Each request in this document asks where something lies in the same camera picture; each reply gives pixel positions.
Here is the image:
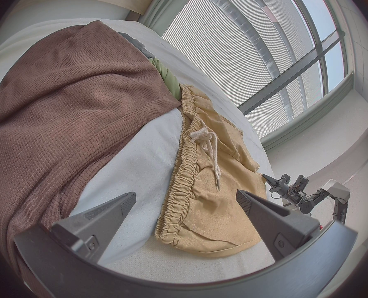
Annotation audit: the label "brown garment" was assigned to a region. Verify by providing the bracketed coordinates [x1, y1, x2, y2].
[0, 20, 182, 292]

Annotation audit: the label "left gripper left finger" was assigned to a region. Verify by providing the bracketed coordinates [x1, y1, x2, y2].
[50, 192, 137, 264]

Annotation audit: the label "tan drawstring shorts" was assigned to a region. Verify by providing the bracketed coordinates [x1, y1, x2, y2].
[154, 84, 267, 259]

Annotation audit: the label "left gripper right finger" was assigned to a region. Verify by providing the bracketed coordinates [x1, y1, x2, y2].
[236, 189, 321, 262]

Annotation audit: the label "window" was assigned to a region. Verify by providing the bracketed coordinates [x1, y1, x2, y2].
[161, 0, 349, 142]

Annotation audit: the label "grey-green curtain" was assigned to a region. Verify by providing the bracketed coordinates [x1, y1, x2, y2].
[140, 0, 209, 40]

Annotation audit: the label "bed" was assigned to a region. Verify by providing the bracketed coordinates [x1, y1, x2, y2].
[0, 0, 285, 279]

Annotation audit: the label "green garment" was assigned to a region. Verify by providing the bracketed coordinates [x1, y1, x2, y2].
[148, 58, 184, 102]

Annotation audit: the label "black garment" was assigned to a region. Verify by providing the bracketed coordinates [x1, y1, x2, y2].
[118, 32, 156, 61]

